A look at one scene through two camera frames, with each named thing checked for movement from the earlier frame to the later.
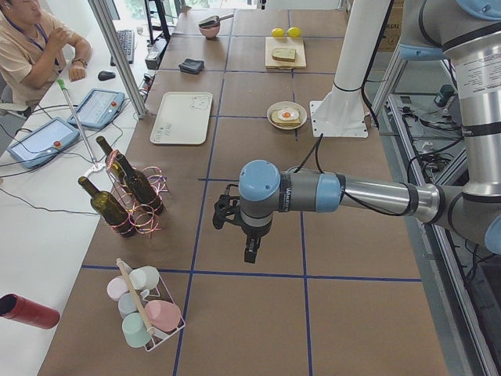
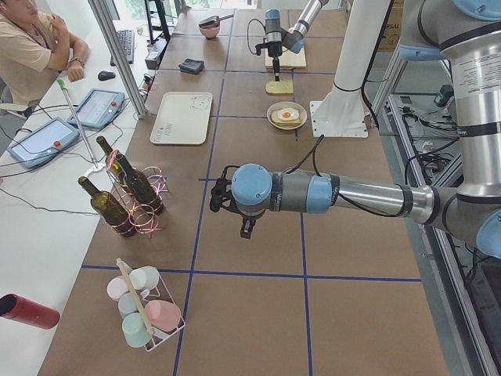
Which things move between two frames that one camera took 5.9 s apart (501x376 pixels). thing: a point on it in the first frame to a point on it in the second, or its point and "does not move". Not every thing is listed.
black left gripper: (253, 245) to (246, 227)
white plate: (286, 115) does not move
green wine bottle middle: (141, 186) does not move
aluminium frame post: (120, 57) does not move
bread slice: (286, 54) to (281, 87)
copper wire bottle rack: (140, 189) does not move
